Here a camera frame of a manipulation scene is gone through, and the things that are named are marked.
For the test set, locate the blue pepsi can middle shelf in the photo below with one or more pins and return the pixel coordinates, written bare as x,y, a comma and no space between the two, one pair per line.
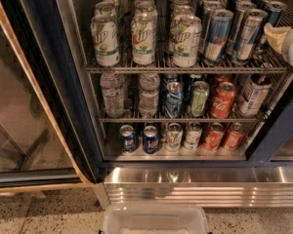
173,99

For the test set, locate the second row right redbull can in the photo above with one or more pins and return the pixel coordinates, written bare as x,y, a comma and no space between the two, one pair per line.
240,9

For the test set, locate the left 7up can bottom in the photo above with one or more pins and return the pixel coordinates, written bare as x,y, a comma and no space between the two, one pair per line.
174,137

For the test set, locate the green can middle shelf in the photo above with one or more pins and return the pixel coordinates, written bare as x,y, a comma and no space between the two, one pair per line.
199,96

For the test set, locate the front right 7up can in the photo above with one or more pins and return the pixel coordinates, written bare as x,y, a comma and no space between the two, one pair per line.
186,41

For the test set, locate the second row left redbull can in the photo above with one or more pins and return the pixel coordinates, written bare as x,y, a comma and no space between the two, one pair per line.
209,8

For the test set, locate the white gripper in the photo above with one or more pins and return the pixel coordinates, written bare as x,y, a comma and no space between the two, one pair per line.
276,36

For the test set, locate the dark blue fridge door frame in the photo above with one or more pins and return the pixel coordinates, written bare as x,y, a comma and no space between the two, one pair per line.
276,130

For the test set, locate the right water bottle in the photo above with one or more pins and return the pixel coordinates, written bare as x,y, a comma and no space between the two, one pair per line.
149,94

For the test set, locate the front left 7up can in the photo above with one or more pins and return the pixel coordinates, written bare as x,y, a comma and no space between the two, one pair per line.
104,35

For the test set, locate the left coke can bottom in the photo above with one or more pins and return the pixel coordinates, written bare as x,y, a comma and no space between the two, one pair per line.
215,133

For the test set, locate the white labelled bottle middle shelf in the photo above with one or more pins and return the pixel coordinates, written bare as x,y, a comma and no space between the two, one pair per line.
254,94

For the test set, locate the front middle 7up can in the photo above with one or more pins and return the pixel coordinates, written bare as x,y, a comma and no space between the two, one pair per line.
143,43

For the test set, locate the coke can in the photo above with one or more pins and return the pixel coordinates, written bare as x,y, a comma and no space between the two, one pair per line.
215,133
233,137

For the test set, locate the wire shelf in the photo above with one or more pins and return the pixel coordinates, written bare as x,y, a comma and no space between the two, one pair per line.
134,116
270,63

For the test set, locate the red coca cola can middle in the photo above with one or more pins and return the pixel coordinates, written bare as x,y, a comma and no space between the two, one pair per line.
222,100

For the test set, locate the right 7up can bottom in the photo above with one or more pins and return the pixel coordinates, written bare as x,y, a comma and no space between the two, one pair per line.
193,134

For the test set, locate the second row right 7up can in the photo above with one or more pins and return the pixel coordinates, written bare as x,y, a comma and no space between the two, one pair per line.
178,12

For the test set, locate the open glass fridge door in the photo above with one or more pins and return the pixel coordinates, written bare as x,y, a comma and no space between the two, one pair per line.
38,149

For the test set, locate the second row left 7up can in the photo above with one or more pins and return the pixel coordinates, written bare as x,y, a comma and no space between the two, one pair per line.
106,8

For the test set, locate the second row middle 7up can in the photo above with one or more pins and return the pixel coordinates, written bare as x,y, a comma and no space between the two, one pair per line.
146,8

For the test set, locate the water bottle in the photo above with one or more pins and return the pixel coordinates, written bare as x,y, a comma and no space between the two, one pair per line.
113,94
149,94

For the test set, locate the left pepsi can bottom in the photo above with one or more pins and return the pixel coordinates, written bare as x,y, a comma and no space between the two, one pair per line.
127,138

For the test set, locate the right pepsi can bottom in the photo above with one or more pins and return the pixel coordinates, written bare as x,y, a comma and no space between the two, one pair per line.
150,139

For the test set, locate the right coke can bottom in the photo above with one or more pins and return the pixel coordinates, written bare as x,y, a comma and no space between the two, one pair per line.
233,137

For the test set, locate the top wire shelf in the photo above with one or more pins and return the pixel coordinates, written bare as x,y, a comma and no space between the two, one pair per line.
270,63

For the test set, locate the steel fridge bottom grille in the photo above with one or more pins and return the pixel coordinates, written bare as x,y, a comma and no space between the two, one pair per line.
204,187

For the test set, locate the left water bottle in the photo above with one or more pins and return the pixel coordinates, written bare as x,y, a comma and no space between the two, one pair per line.
113,94

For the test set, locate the second row redbull can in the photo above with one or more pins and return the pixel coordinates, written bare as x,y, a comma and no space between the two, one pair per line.
209,8
240,9

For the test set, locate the clear plastic bin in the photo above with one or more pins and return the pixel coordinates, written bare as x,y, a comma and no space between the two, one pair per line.
154,218

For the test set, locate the pepsi can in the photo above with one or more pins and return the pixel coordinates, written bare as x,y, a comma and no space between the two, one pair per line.
127,138
150,139

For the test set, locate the middle wire shelf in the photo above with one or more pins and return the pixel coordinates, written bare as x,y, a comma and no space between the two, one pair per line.
134,116

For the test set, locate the second row 7up can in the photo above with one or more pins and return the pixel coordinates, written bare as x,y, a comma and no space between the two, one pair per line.
178,12
106,8
146,8

